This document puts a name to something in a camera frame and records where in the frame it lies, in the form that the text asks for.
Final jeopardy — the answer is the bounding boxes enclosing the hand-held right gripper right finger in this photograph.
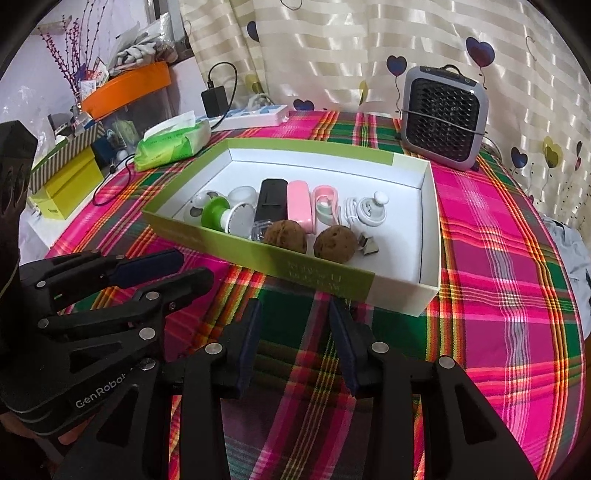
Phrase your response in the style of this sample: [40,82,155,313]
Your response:
[329,300,539,480]

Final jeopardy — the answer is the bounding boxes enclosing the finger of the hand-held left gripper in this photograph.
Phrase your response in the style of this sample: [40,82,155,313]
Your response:
[38,268,215,341]
[21,248,184,302]

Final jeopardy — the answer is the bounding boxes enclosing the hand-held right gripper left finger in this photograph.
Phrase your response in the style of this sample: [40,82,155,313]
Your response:
[55,299,263,480]

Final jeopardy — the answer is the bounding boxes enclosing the white dome toy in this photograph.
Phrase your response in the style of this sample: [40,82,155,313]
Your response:
[185,189,222,227]

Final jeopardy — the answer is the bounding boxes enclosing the green and white spool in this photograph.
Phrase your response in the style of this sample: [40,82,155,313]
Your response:
[202,196,257,238]

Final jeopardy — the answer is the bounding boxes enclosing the brown walnut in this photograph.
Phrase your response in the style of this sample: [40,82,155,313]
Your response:
[262,220,308,254]
[314,225,358,264]

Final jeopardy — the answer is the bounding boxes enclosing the translucent white cap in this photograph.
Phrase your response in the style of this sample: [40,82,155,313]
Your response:
[228,185,259,208]

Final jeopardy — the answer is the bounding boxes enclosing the black device with clear end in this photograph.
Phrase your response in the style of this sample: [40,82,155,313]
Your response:
[252,179,291,243]

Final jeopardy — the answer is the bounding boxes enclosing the white usb cable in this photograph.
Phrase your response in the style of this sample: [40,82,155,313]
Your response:
[339,196,379,257]

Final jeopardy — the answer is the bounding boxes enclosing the small white knob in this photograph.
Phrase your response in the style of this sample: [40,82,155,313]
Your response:
[358,190,390,227]

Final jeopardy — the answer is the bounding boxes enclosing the pink rectangular case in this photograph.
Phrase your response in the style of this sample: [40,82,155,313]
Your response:
[287,181,318,234]

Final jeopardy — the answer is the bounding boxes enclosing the pink clip holder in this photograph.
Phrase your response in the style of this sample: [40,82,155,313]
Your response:
[311,185,343,225]

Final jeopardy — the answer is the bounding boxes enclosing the green and white cardboard box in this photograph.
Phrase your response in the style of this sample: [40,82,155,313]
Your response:
[141,137,441,317]

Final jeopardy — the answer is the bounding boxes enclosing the yellow box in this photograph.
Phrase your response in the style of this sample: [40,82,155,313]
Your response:
[28,148,103,220]

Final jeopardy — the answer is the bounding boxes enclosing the green tissue pack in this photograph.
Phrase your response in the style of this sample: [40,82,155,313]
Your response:
[134,111,212,172]

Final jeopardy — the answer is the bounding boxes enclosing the striped box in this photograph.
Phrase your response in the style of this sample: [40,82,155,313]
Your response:
[30,122,106,190]

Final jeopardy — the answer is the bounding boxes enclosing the clear storage bin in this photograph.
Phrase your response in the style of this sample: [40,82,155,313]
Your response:
[88,88,174,158]

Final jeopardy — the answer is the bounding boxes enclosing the plaid tablecloth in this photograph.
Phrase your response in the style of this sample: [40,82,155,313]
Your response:
[28,108,587,480]

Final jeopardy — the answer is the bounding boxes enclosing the black power adapter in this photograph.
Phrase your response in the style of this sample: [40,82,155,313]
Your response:
[201,85,230,118]

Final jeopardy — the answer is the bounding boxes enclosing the orange bin lid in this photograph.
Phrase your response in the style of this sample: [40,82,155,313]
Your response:
[81,61,171,121]

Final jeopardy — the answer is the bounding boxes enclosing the white power strip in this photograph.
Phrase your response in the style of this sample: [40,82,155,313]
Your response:
[196,104,289,130]

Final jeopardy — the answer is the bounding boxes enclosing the purple branch decoration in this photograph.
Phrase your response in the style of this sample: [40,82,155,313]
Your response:
[39,14,100,100]

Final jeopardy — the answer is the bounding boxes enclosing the blue-grey cloth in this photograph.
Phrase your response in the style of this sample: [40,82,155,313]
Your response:
[542,217,591,296]

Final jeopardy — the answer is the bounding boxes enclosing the small grey heater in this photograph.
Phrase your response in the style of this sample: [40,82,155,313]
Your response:
[399,65,490,171]

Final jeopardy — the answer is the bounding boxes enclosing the striped curtain with hearts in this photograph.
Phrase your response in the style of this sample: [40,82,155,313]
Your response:
[178,0,591,222]

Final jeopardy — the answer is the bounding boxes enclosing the thin black cord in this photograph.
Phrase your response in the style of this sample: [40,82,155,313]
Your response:
[92,154,137,206]

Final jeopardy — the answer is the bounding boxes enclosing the black adapter cable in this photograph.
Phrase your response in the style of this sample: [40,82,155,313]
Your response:
[207,62,241,116]

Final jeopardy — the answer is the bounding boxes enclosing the white rope bundle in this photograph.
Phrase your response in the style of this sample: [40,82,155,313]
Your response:
[113,39,178,70]

